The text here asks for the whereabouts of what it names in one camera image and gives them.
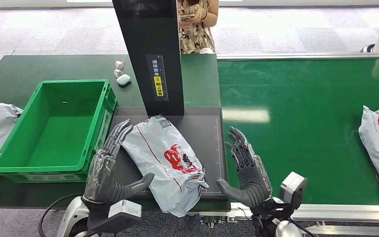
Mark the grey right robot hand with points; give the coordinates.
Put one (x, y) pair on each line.
(253, 183)

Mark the person's right hand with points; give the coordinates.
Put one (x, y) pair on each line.
(185, 23)

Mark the person's left hand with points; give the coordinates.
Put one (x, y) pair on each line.
(200, 13)

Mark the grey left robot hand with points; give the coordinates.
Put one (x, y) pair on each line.
(101, 176)

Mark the smartphone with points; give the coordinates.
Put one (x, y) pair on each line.
(187, 16)

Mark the person's left forearm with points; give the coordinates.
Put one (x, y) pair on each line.
(211, 12)

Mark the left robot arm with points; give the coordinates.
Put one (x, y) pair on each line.
(75, 216)

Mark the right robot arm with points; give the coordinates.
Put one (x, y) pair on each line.
(286, 229)

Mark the conveyor connector panel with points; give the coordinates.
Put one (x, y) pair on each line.
(215, 219)

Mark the green conveyor belt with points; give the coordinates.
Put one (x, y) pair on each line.
(307, 147)

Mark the black scanner column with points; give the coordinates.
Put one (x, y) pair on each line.
(143, 32)

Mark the green plastic crate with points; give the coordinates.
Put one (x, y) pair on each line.
(62, 130)

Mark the ruler label with yellow sticker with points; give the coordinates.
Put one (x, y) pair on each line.
(157, 78)

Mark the white earbuds case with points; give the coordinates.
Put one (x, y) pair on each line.
(123, 79)

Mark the dark green table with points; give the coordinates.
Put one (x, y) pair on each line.
(19, 68)

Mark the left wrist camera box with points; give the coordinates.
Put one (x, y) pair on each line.
(125, 209)

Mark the black scanner base plate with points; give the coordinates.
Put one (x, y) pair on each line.
(206, 137)

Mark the aluminium conveyor frame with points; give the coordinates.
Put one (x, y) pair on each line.
(340, 212)

